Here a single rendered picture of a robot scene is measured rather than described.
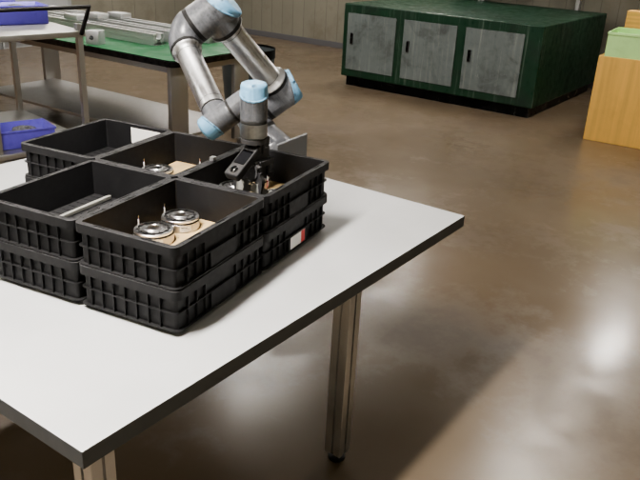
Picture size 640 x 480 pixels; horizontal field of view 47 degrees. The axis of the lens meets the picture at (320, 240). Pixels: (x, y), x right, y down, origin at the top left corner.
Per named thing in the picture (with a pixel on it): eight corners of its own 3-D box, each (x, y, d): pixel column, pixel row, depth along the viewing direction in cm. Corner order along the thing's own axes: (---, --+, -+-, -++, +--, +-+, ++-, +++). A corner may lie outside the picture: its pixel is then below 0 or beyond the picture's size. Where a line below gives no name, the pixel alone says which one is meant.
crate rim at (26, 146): (106, 124, 264) (105, 117, 263) (173, 137, 252) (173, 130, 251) (18, 150, 230) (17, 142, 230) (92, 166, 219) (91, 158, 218)
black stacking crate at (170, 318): (176, 251, 215) (175, 213, 210) (265, 275, 203) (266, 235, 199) (79, 307, 182) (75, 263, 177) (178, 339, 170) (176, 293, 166)
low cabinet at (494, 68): (592, 90, 845) (608, 12, 811) (529, 120, 694) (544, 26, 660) (424, 64, 960) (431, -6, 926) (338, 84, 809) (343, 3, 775)
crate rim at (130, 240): (174, 185, 207) (174, 176, 206) (266, 206, 195) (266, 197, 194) (72, 230, 174) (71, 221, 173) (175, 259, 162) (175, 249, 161)
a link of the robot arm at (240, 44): (268, 106, 271) (177, 3, 229) (300, 82, 268) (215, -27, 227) (277, 125, 264) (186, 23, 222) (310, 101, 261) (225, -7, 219)
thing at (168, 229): (153, 220, 196) (153, 218, 195) (181, 230, 191) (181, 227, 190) (125, 230, 188) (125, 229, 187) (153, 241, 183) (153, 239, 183)
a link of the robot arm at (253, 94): (269, 79, 202) (269, 85, 194) (268, 118, 206) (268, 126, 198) (240, 78, 201) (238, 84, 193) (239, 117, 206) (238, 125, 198)
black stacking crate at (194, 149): (174, 164, 256) (173, 132, 251) (248, 179, 244) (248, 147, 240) (95, 196, 223) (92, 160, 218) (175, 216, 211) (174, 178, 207)
